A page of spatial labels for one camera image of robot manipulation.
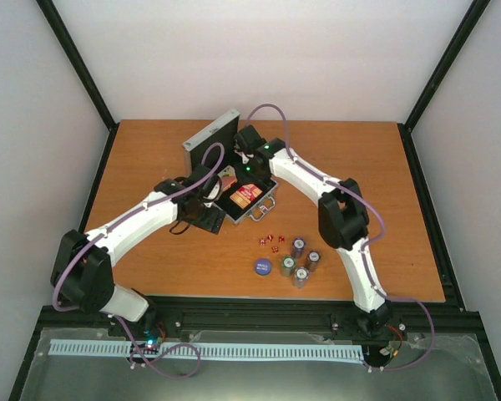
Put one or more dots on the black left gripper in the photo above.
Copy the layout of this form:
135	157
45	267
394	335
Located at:
213	223

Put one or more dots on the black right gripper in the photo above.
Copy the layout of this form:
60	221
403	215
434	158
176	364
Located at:
242	179

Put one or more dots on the aluminium poker case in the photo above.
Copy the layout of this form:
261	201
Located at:
223	131

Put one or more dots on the red card deck box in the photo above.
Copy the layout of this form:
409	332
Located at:
228	177
246	195

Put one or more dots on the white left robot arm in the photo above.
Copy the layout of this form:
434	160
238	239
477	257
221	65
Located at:
82	275

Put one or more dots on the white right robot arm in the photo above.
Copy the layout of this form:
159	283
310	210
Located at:
342	213

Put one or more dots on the blue small blind button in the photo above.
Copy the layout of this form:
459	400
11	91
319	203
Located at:
263	267

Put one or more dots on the purple poker chip stack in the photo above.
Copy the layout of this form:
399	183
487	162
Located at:
297	247

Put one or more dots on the green poker chip stack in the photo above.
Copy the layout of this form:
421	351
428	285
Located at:
288	265

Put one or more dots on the brown poker chip stack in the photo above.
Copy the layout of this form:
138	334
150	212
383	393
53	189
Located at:
312	260

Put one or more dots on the grey poker chip stack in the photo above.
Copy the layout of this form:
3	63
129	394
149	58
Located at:
300	277

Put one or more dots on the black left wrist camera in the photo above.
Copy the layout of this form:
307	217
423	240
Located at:
210	190

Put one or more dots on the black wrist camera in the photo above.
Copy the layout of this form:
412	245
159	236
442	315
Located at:
210	190
248	140

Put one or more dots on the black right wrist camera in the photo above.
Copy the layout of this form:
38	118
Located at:
248	140

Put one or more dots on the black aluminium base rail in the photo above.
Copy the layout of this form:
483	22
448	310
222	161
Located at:
336	320

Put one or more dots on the light blue cable duct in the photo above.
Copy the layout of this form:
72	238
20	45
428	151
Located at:
219	352

